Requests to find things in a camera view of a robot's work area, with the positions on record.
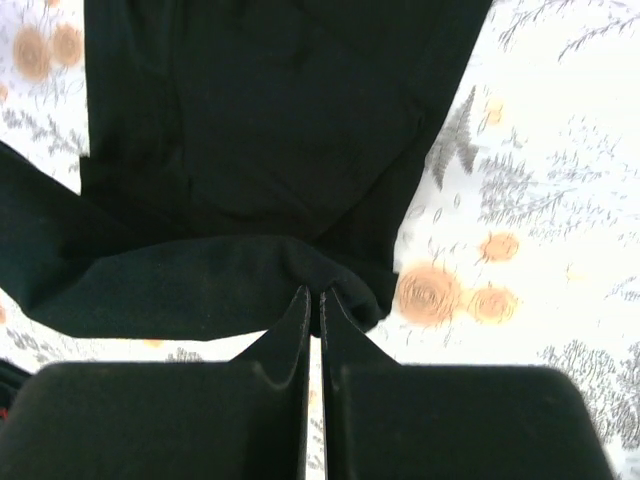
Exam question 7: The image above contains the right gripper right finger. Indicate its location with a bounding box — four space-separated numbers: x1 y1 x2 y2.
319 291 612 479

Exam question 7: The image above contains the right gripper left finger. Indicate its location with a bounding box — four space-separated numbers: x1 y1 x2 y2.
1 288 311 479

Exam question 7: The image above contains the black t shirt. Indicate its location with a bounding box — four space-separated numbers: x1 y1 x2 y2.
1 1 490 340

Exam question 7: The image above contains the floral tablecloth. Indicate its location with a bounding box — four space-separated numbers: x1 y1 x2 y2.
1 1 639 479

